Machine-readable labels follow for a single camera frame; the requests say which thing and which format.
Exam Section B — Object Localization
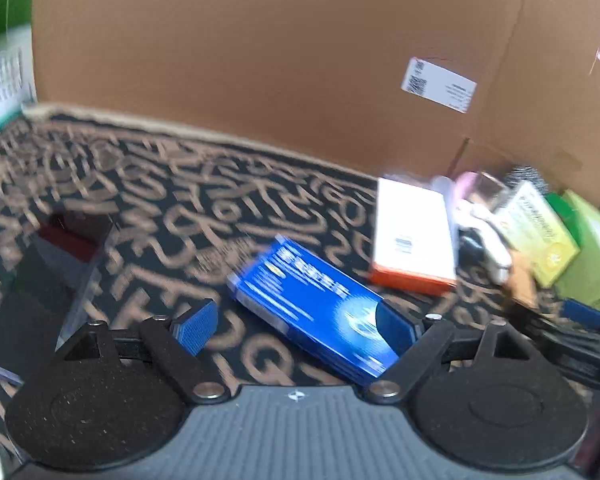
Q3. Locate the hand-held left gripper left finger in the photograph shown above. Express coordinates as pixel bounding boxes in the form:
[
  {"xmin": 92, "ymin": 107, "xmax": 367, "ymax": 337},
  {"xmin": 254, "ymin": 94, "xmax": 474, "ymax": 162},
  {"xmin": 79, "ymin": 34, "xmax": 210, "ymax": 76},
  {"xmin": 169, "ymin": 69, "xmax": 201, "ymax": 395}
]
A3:
[{"xmin": 55, "ymin": 299, "xmax": 231, "ymax": 406}]

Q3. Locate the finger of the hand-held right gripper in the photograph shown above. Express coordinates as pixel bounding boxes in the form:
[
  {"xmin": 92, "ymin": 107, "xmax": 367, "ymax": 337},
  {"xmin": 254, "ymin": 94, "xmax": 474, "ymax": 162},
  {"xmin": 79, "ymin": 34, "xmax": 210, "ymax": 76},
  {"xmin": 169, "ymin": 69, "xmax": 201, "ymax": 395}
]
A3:
[
  {"xmin": 505, "ymin": 305, "xmax": 600, "ymax": 396},
  {"xmin": 562, "ymin": 299, "xmax": 600, "ymax": 333}
]

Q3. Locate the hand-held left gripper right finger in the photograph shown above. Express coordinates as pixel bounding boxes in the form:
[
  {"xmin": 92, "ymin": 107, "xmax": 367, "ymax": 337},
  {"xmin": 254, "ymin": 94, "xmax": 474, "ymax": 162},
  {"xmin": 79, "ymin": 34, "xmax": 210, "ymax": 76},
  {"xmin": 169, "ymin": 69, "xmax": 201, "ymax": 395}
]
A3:
[{"xmin": 364, "ymin": 302, "xmax": 536, "ymax": 405}]

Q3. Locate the green storage box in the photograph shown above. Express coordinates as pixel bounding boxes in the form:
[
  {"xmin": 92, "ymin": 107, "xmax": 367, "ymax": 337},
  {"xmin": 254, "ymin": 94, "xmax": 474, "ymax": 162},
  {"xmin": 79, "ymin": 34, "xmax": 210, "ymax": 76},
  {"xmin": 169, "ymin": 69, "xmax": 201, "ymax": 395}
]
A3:
[{"xmin": 545, "ymin": 189, "xmax": 600, "ymax": 316}]

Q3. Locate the blue printed box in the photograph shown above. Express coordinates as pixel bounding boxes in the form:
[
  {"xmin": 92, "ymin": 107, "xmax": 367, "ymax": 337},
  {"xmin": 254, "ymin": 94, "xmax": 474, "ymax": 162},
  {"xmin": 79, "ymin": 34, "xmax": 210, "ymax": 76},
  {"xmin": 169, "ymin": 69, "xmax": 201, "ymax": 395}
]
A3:
[{"xmin": 227, "ymin": 235, "xmax": 416, "ymax": 378}]

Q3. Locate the tan wrapped packet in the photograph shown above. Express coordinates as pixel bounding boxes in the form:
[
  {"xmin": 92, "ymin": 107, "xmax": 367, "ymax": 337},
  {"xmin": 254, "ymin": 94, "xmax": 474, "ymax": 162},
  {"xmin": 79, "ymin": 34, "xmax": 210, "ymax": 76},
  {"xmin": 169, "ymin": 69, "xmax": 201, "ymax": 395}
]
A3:
[{"xmin": 500, "ymin": 250, "xmax": 542, "ymax": 311}]

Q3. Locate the pale box with green print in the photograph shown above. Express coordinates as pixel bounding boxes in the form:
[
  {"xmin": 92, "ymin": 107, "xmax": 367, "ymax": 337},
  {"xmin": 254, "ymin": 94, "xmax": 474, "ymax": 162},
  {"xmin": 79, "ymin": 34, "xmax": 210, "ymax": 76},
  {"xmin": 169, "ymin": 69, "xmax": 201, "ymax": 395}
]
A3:
[{"xmin": 495, "ymin": 180, "xmax": 581, "ymax": 288}]

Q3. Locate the white and orange box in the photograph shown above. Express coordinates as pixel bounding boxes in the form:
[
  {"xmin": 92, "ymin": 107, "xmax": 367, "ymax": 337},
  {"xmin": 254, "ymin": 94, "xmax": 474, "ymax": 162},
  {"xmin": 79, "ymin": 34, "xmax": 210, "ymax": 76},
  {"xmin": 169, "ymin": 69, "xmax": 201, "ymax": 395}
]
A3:
[{"xmin": 369, "ymin": 176, "xmax": 458, "ymax": 297}]

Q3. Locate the letter print mat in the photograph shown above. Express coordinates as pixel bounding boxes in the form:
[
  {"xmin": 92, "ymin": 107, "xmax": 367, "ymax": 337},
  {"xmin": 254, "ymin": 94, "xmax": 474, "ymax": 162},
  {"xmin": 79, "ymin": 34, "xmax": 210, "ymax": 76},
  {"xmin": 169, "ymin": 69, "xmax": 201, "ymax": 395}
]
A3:
[{"xmin": 0, "ymin": 102, "xmax": 600, "ymax": 461}]

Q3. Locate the dark grey bundle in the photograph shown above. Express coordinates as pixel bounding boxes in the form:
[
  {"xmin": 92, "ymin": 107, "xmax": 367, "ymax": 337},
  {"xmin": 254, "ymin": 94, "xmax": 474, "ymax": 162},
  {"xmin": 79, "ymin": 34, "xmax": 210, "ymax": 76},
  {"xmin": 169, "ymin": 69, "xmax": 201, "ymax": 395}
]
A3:
[{"xmin": 500, "ymin": 164, "xmax": 551, "ymax": 196}]

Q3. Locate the dark transparent plastic case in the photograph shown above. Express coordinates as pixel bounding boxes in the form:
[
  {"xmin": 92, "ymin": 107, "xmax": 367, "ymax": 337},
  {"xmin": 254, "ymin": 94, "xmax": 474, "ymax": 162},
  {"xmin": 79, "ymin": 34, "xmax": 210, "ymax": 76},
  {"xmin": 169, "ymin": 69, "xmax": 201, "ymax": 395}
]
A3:
[{"xmin": 0, "ymin": 212, "xmax": 116, "ymax": 386}]

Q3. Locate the white shipping label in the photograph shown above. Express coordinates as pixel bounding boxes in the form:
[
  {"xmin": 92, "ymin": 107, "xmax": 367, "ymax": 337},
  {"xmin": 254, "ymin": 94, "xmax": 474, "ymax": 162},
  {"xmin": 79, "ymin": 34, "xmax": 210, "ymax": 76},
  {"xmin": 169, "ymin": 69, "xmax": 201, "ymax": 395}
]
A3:
[{"xmin": 402, "ymin": 57, "xmax": 478, "ymax": 113}]

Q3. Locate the large brown cardboard box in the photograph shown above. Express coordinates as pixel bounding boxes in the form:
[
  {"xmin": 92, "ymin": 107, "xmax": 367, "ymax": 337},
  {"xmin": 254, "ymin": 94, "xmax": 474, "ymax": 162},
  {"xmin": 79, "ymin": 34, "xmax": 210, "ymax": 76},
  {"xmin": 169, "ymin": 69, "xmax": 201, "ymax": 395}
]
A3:
[{"xmin": 30, "ymin": 0, "xmax": 600, "ymax": 211}]

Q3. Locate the white printed carton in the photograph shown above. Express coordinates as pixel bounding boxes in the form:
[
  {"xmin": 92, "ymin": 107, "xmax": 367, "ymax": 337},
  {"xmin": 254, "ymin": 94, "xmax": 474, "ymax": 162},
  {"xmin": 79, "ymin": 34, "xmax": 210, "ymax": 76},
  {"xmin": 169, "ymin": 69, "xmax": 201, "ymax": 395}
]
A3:
[{"xmin": 0, "ymin": 30, "xmax": 38, "ymax": 141}]

